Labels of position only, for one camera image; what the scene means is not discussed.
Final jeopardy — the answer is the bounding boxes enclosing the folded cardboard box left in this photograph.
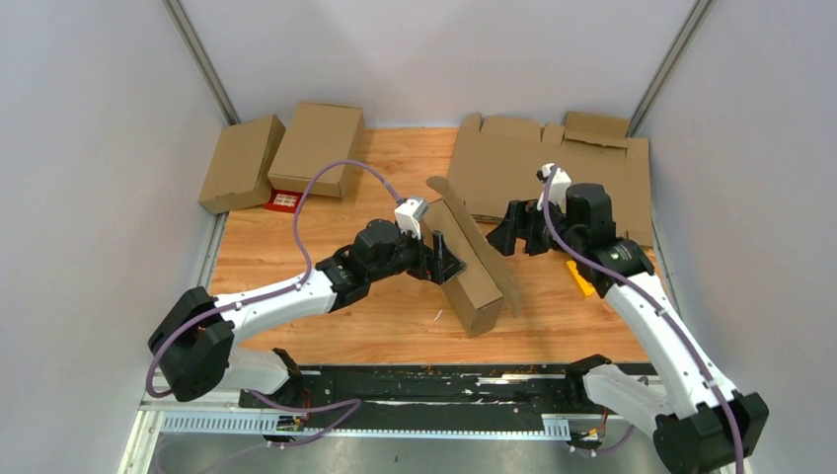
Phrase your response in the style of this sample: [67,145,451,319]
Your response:
[198,115,285,214]

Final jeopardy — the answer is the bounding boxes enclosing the stack of flat cardboard sheets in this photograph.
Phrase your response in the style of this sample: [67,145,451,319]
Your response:
[444,111,655,249]

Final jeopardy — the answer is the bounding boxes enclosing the folded cardboard box right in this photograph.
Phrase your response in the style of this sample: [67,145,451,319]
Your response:
[267,102,365,198]

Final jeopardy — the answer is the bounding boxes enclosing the red card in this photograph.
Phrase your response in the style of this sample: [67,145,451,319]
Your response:
[264,190,303,214]

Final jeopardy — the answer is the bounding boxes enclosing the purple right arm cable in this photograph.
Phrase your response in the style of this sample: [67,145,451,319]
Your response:
[539,164,750,474]

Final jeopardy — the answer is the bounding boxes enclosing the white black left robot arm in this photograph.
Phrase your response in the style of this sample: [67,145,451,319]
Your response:
[146,219,467,408]

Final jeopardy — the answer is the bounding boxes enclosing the yellow plastic triangle tool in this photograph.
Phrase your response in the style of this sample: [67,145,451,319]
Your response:
[566,260,596,297]

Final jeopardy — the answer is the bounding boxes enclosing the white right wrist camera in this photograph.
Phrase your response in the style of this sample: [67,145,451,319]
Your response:
[536,163,572,211]

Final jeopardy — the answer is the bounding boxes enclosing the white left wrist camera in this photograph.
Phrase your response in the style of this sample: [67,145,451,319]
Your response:
[394,197,428,241]

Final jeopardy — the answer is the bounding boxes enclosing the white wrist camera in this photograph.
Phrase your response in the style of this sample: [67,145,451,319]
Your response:
[394,197,428,241]
[536,163,572,211]

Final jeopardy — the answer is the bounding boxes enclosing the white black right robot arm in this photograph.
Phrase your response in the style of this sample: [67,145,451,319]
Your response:
[488,184,769,473]

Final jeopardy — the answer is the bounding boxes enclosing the black metal base rail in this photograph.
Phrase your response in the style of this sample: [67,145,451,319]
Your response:
[140,364,620,449]

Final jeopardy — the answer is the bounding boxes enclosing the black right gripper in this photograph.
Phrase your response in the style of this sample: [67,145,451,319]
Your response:
[485,196,582,257]

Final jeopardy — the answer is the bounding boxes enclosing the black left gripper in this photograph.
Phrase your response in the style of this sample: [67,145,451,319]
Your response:
[369,221,466,286]

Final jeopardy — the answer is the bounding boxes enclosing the brown cardboard box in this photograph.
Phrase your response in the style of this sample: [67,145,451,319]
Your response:
[420,176,521,339]

